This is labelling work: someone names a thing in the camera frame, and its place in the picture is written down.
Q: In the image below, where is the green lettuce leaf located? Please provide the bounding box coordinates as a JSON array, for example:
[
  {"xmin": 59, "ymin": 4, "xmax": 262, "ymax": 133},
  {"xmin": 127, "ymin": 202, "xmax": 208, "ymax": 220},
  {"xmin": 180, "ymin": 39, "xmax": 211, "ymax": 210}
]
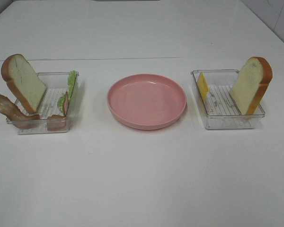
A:
[{"xmin": 57, "ymin": 70, "xmax": 78, "ymax": 112}]

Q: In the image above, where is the short bacon strip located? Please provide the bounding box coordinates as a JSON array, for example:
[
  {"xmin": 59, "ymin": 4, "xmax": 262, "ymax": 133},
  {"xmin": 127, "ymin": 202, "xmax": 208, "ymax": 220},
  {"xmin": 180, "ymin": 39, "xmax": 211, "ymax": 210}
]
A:
[{"xmin": 47, "ymin": 92, "xmax": 69, "ymax": 131}]

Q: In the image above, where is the bread slice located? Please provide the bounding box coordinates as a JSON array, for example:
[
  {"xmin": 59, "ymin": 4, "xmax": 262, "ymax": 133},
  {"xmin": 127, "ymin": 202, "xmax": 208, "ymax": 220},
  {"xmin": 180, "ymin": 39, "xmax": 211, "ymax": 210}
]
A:
[
  {"xmin": 1, "ymin": 54, "xmax": 47, "ymax": 114},
  {"xmin": 230, "ymin": 57, "xmax": 273, "ymax": 115}
]

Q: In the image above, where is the long bacon strip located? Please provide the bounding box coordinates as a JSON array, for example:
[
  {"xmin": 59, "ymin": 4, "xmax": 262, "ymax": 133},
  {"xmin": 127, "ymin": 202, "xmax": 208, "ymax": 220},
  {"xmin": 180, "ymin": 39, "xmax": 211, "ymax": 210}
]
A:
[{"xmin": 0, "ymin": 94, "xmax": 40, "ymax": 129}]

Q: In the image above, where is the pink round plate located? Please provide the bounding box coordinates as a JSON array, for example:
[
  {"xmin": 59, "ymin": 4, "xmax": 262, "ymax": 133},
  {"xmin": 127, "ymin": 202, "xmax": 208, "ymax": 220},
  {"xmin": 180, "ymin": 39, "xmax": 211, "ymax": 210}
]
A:
[{"xmin": 106, "ymin": 74, "xmax": 186, "ymax": 130}]

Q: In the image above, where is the yellow cheese slice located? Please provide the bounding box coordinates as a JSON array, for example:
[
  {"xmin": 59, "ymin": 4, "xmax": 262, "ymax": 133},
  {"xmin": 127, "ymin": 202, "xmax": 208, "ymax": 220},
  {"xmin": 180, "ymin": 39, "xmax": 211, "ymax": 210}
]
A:
[{"xmin": 197, "ymin": 72, "xmax": 209, "ymax": 102}]

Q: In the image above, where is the right clear plastic tray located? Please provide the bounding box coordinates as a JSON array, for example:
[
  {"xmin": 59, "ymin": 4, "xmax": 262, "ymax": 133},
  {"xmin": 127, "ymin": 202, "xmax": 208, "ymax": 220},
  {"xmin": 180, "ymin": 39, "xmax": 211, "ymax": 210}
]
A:
[{"xmin": 191, "ymin": 69, "xmax": 265, "ymax": 130}]

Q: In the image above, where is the clear plastic tray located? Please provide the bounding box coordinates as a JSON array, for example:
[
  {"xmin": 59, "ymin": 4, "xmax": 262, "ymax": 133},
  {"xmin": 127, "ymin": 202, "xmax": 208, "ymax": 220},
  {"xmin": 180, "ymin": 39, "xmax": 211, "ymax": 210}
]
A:
[
  {"xmin": 6, "ymin": 72, "xmax": 79, "ymax": 134},
  {"xmin": 191, "ymin": 69, "xmax": 265, "ymax": 130}
]

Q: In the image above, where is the left clear plastic tray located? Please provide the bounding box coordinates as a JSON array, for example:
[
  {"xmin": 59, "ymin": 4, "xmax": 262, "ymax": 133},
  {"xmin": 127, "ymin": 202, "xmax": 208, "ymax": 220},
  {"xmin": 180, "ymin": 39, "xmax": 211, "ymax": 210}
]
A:
[{"xmin": 6, "ymin": 72, "xmax": 79, "ymax": 134}]

